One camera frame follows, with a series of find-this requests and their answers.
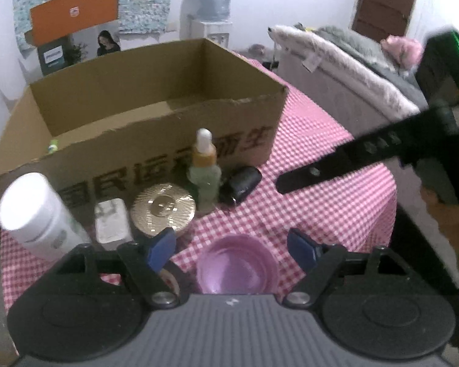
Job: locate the gold round tin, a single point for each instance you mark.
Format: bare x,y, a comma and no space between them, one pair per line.
163,208

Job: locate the brown wooden door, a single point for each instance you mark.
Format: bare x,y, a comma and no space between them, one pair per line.
386,4

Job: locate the bed with blankets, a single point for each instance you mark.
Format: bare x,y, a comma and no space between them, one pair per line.
352,65

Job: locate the grey mattress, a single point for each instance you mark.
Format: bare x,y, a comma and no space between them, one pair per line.
329,95

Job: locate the black tape roll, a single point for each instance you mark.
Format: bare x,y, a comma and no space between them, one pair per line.
176,279

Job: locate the orange printed carton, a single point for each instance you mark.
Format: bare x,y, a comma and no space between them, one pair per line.
74,11

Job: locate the person's right hand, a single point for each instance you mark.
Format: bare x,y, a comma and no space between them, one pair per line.
457,225

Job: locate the white plastic pill bottle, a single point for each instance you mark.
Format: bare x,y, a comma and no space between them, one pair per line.
38,214

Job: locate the pink cloth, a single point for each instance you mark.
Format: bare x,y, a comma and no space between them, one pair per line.
401,49

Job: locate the floral hanging cloth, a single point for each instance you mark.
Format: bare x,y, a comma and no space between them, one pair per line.
145,4

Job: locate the brown cardboard box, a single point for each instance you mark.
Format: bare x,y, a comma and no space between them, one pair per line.
137,84

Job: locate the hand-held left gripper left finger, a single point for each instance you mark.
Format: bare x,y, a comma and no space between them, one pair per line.
161,245

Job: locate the green dropper bottle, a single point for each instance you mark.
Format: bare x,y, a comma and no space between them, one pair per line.
205,176

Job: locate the white water dispenser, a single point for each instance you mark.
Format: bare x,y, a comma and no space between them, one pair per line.
212,32

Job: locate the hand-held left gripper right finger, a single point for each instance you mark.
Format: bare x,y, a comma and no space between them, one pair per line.
301,246

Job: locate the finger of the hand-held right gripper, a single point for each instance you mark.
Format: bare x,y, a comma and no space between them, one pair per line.
352,155

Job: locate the green marker pen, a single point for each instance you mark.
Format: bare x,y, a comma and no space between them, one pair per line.
52,146

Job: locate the black key pouch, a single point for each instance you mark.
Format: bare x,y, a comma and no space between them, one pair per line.
240,184

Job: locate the pink checkered tablecloth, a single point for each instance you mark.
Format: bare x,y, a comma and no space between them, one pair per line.
329,206

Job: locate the grey blanket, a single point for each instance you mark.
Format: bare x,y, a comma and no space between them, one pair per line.
355,42

